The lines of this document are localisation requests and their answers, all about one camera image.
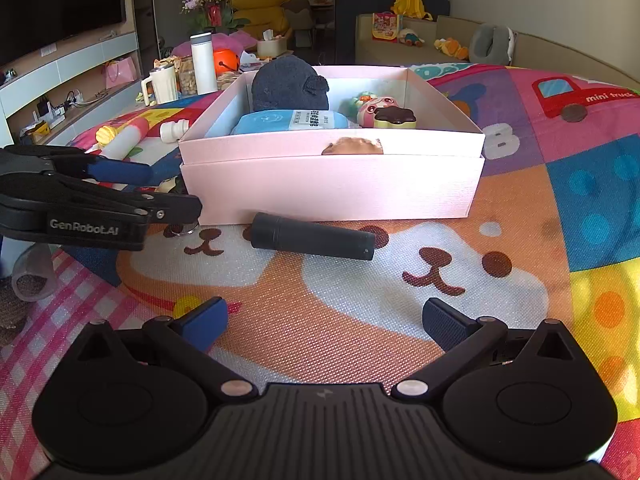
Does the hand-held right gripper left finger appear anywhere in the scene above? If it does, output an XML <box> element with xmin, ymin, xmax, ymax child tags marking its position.
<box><xmin>70</xmin><ymin>296</ymin><xmax>260</xmax><ymax>398</ymax></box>

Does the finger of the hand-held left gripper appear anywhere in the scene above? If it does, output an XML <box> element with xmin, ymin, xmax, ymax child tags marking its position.
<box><xmin>0</xmin><ymin>144</ymin><xmax>155</xmax><ymax>187</ymax></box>
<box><xmin>0</xmin><ymin>172</ymin><xmax>203</xmax><ymax>225</ymax></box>

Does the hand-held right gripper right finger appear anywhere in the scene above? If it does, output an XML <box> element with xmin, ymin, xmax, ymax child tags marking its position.
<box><xmin>391</xmin><ymin>297</ymin><xmax>583</xmax><ymax>398</ymax></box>

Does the red and white foam rocket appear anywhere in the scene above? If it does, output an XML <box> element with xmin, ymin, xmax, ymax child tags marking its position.
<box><xmin>102</xmin><ymin>125</ymin><xmax>151</xmax><ymax>162</ymax></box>

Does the blue wet wipes pack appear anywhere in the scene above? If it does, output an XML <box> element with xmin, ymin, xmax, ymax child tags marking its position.
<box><xmin>231</xmin><ymin>108</ymin><xmax>351</xmax><ymax>136</ymax></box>

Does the black cylinder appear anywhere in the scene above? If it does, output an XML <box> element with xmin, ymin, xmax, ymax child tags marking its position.
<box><xmin>251</xmin><ymin>212</ymin><xmax>377</xmax><ymax>262</ymax></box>

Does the pink cardboard box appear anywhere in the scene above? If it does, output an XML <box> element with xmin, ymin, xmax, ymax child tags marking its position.
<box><xmin>178</xmin><ymin>64</ymin><xmax>487</xmax><ymax>223</ymax></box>

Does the black plush cat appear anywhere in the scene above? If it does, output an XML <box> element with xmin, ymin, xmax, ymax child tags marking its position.
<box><xmin>251</xmin><ymin>56</ymin><xmax>330</xmax><ymax>112</ymax></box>

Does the yellow pudding toy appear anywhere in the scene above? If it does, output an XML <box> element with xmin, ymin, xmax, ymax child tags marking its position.
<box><xmin>374</xmin><ymin>106</ymin><xmax>417</xmax><ymax>131</ymax></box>

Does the pink and green toy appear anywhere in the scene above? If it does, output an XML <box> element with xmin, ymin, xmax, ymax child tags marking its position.
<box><xmin>340</xmin><ymin>91</ymin><xmax>401</xmax><ymax>127</ymax></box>

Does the small yellow toy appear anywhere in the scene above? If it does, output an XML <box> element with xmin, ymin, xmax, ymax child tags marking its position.
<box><xmin>95</xmin><ymin>126</ymin><xmax>123</xmax><ymax>148</ymax></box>

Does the colourful printed play mat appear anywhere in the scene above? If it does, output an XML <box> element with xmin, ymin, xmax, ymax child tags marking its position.
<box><xmin>0</xmin><ymin>62</ymin><xmax>640</xmax><ymax>480</ymax></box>

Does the small white bottle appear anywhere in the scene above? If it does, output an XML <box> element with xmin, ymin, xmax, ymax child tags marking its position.
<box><xmin>160</xmin><ymin>120</ymin><xmax>192</xmax><ymax>144</ymax></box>

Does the clear plastic cup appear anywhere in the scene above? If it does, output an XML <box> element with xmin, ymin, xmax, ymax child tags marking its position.
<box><xmin>11</xmin><ymin>247</ymin><xmax>55</xmax><ymax>302</ymax></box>

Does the white lidded mug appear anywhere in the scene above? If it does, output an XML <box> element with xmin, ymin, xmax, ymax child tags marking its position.
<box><xmin>141</xmin><ymin>65</ymin><xmax>180</xmax><ymax>106</ymax></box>

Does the pink gift bag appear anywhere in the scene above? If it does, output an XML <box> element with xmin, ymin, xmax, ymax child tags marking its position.
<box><xmin>104</xmin><ymin>56</ymin><xmax>138</xmax><ymax>90</ymax></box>

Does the clear jar of nuts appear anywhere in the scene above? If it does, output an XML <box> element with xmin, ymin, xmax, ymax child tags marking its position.
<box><xmin>176</xmin><ymin>56</ymin><xmax>197</xmax><ymax>96</ymax></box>

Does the white television cabinet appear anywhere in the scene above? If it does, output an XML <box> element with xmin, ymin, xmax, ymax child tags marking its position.
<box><xmin>0</xmin><ymin>30</ymin><xmax>146</xmax><ymax>148</ymax></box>

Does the white thermos bottle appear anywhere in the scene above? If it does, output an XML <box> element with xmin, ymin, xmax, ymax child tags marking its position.
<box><xmin>190</xmin><ymin>32</ymin><xmax>219</xmax><ymax>95</ymax></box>

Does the orange pumpkin bucket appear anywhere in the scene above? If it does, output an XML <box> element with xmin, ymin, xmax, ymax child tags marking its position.
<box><xmin>212</xmin><ymin>49</ymin><xmax>242</xmax><ymax>73</ymax></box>

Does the black television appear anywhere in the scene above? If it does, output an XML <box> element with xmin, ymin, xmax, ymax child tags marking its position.
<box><xmin>0</xmin><ymin>0</ymin><xmax>126</xmax><ymax>68</ymax></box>

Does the white tissue box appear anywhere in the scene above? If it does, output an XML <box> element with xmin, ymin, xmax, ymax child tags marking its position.
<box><xmin>256</xmin><ymin>30</ymin><xmax>288</xmax><ymax>57</ymax></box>

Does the yellow beanbag chair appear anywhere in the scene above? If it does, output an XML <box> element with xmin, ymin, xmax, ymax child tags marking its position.
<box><xmin>231</xmin><ymin>0</ymin><xmax>293</xmax><ymax>38</ymax></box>

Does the dark blue cabinet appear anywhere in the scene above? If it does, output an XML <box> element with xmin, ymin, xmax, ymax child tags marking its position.
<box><xmin>335</xmin><ymin>0</ymin><xmax>451</xmax><ymax>66</ymax></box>

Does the orange plush toy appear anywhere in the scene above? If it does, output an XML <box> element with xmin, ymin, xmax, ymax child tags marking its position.
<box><xmin>434</xmin><ymin>36</ymin><xmax>470</xmax><ymax>60</ymax></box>

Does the pink toy bag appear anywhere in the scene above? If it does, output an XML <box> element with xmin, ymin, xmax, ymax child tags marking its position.
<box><xmin>371</xmin><ymin>11</ymin><xmax>403</xmax><ymax>43</ymax></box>

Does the grey neck pillow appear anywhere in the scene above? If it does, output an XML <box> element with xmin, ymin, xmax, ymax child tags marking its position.
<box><xmin>470</xmin><ymin>22</ymin><xmax>516</xmax><ymax>65</ymax></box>

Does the yellow backpack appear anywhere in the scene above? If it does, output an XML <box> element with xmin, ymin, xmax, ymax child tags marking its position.
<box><xmin>391</xmin><ymin>0</ymin><xmax>433</xmax><ymax>21</ymax></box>

